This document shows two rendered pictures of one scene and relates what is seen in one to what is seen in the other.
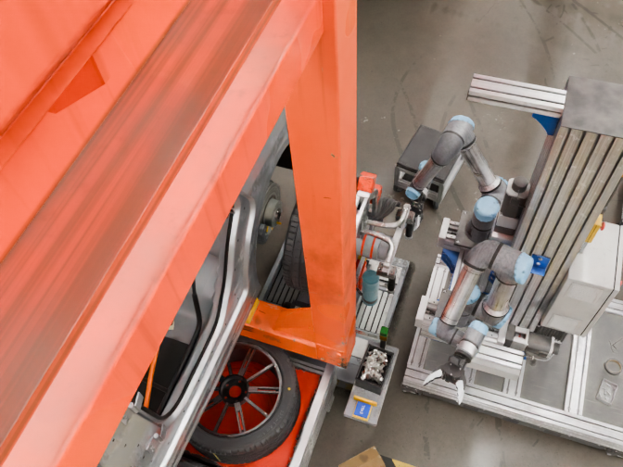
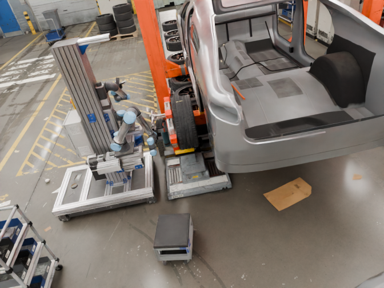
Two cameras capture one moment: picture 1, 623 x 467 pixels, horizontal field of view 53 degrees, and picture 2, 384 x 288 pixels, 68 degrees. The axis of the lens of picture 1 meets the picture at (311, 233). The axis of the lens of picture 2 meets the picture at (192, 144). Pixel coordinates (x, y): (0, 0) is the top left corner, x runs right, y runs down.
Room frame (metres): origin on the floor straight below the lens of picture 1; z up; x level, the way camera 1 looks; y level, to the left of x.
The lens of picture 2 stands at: (4.55, -1.36, 2.68)
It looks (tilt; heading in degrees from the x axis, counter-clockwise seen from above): 36 degrees down; 154
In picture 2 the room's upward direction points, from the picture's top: 10 degrees counter-clockwise
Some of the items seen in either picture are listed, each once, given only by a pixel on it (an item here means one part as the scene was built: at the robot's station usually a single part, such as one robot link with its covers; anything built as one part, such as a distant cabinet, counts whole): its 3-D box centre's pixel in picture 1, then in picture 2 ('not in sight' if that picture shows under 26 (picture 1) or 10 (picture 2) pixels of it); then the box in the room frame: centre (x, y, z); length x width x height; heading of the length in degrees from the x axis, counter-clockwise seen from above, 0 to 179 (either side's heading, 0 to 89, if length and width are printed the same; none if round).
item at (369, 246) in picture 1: (370, 244); (166, 126); (1.71, -0.29, 0.85); 0.21 x 0.14 x 0.14; 65
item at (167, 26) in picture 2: not in sight; (171, 25); (-4.61, 3.13, 0.39); 0.66 x 0.66 x 0.24
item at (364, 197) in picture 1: (356, 240); (171, 124); (1.74, -0.23, 0.85); 0.54 x 0.07 x 0.54; 155
